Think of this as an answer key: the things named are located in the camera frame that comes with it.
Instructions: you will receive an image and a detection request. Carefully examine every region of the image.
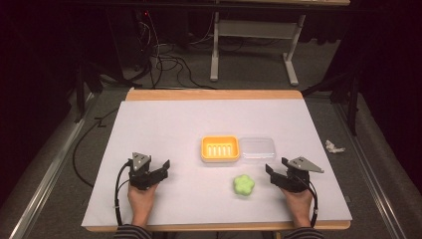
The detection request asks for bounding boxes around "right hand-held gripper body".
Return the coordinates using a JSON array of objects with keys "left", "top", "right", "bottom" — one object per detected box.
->
[{"left": 278, "top": 156, "right": 325, "bottom": 193}]

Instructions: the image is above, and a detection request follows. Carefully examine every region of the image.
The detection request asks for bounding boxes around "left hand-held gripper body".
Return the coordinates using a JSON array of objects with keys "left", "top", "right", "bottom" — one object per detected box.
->
[{"left": 127, "top": 151, "right": 159, "bottom": 191}]

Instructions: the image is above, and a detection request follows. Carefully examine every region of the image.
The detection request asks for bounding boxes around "person's left hand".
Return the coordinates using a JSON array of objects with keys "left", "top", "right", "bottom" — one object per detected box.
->
[{"left": 127, "top": 182, "right": 159, "bottom": 228}]

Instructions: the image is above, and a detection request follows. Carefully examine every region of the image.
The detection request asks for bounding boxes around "person's right hand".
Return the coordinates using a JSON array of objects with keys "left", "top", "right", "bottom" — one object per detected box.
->
[{"left": 281, "top": 186, "right": 315, "bottom": 229}]

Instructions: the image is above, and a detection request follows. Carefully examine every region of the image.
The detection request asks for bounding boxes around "clear plastic lid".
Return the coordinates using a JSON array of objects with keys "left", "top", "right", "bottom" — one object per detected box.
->
[{"left": 238, "top": 135, "right": 278, "bottom": 162}]

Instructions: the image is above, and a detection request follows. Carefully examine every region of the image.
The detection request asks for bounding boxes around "green flower-shaped soap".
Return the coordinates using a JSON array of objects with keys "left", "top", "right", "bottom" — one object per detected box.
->
[{"left": 232, "top": 173, "right": 256, "bottom": 197}]

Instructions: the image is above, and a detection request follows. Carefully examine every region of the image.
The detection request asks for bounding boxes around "white table sheet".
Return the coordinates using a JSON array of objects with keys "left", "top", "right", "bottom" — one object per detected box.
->
[{"left": 81, "top": 99, "right": 353, "bottom": 228}]

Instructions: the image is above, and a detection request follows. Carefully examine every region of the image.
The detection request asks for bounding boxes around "crumpled white paper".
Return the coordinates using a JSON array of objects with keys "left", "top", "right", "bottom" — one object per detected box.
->
[{"left": 324, "top": 139, "right": 346, "bottom": 154}]

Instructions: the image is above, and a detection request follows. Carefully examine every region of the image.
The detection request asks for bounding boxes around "orange soap dish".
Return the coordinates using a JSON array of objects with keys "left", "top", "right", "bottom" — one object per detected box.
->
[{"left": 200, "top": 134, "right": 241, "bottom": 164}]

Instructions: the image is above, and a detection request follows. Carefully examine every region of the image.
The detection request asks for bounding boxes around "black metal stand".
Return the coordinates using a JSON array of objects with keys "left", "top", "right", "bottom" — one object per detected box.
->
[
  {"left": 301, "top": 71, "right": 362, "bottom": 137},
  {"left": 73, "top": 58, "right": 133, "bottom": 124}
]

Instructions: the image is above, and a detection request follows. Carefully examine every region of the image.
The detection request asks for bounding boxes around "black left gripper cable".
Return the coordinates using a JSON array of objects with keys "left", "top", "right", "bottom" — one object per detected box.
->
[{"left": 113, "top": 160, "right": 133, "bottom": 227}]

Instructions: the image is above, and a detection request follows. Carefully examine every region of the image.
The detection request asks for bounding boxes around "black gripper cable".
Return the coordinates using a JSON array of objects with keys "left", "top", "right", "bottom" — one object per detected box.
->
[
  {"left": 293, "top": 173, "right": 319, "bottom": 229},
  {"left": 113, "top": 160, "right": 133, "bottom": 227}
]

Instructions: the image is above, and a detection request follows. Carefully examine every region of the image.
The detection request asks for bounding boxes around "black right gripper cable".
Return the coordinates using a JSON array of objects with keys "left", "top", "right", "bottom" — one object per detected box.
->
[{"left": 293, "top": 173, "right": 319, "bottom": 229}]

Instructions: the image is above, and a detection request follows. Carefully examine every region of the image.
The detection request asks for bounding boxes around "black floor cable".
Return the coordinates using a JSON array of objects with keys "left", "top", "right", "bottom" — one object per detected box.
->
[{"left": 72, "top": 108, "right": 119, "bottom": 189}]

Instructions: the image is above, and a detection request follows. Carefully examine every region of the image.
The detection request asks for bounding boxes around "silver floor rail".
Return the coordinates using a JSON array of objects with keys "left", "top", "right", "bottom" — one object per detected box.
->
[
  {"left": 8, "top": 91, "right": 96, "bottom": 239},
  {"left": 332, "top": 99, "right": 407, "bottom": 239}
]

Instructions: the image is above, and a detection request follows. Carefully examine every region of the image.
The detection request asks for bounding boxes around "tangle of black cables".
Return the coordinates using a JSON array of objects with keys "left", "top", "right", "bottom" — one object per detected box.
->
[{"left": 132, "top": 11, "right": 218, "bottom": 91}]

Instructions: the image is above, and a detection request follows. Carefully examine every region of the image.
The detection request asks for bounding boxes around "white metal desk frame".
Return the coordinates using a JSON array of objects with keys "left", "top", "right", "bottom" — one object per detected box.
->
[{"left": 209, "top": 0, "right": 351, "bottom": 88}]

